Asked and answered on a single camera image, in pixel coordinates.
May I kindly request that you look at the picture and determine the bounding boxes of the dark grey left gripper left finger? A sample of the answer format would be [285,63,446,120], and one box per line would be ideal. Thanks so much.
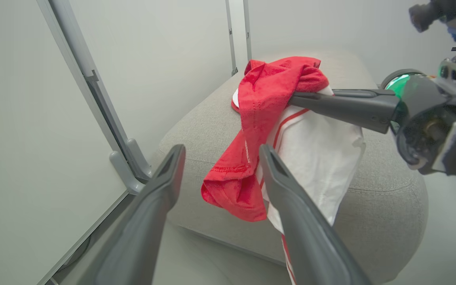
[78,144,186,285]

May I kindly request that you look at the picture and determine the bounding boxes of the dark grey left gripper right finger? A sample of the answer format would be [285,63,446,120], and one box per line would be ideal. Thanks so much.
[260,144,371,285]

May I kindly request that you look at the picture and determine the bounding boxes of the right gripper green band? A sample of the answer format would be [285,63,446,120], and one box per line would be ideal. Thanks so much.
[289,69,456,181]

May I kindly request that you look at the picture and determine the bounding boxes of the white garment with red stripes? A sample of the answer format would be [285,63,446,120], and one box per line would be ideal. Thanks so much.
[232,85,367,285]

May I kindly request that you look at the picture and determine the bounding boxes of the grey fabric sofa seat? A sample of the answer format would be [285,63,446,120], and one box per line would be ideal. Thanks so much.
[149,49,428,283]

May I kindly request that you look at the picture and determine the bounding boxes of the grey partition post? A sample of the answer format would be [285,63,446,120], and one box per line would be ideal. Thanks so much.
[243,0,253,62]
[225,0,239,76]

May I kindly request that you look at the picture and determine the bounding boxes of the grey partition frame foot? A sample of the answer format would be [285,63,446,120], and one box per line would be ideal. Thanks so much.
[36,0,153,194]

